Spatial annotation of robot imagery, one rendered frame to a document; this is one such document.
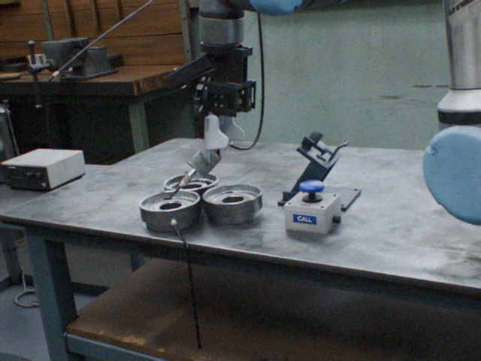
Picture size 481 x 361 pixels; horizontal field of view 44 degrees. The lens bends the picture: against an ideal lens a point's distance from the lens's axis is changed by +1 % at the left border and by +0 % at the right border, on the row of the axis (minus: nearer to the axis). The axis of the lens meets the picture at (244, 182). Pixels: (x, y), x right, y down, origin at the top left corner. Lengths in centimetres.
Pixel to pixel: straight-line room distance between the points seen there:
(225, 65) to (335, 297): 55
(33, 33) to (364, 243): 278
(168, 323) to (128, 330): 8
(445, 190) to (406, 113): 190
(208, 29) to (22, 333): 132
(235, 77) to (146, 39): 198
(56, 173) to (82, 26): 156
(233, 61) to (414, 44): 160
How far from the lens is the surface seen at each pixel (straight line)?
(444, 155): 69
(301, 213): 95
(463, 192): 69
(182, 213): 100
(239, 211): 100
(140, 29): 299
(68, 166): 180
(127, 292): 140
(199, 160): 109
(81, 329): 130
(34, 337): 201
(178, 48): 287
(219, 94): 102
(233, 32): 100
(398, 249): 90
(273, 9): 90
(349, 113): 266
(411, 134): 261
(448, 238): 95
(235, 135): 109
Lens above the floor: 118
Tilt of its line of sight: 18 degrees down
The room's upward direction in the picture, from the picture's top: 5 degrees counter-clockwise
